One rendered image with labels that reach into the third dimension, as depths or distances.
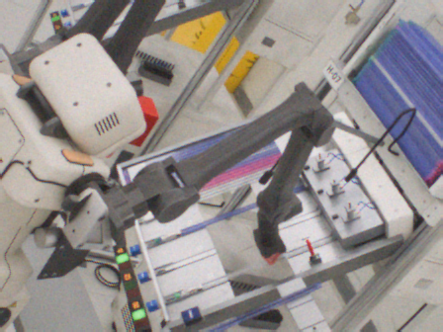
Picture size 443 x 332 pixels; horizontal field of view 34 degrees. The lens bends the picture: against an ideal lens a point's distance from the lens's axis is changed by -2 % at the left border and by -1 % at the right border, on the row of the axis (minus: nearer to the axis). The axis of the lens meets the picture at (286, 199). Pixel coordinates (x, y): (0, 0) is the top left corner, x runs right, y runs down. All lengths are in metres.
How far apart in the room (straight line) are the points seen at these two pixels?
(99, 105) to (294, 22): 2.02
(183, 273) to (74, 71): 0.87
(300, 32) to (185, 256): 1.50
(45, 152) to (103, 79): 0.18
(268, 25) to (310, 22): 0.21
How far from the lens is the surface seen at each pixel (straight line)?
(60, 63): 1.49
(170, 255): 2.20
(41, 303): 2.06
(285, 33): 3.34
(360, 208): 2.13
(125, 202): 1.40
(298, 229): 2.18
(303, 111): 1.51
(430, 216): 2.06
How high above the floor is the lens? 1.98
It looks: 25 degrees down
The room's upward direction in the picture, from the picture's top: 39 degrees clockwise
